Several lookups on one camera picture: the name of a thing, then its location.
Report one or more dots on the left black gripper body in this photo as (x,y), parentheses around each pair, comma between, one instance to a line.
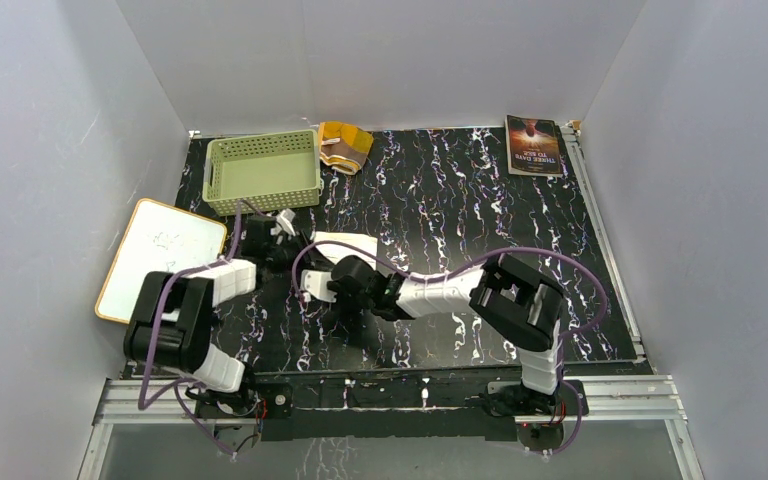
(283,256)

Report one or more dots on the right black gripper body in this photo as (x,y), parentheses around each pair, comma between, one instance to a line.
(346,301)

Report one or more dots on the white towel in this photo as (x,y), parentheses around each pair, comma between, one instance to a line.
(361,245)

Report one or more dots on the yellow brown cloth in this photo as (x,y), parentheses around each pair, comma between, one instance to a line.
(344,147)

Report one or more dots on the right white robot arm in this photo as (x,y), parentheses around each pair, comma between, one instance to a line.
(517,301)

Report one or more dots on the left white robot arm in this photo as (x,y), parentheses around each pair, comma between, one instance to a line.
(172,321)

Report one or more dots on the green plastic basket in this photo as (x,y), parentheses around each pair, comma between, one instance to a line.
(269,171)

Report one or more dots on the book with dark cover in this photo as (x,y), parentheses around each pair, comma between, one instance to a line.
(533,147)

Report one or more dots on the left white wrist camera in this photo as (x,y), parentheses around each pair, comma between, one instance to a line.
(284,223)

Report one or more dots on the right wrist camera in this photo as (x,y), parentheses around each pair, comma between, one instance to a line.
(314,286)

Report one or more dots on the whiteboard with yellow frame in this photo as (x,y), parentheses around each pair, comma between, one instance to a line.
(158,237)

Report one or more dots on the aluminium frame rail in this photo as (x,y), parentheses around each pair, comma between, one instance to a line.
(597,398)

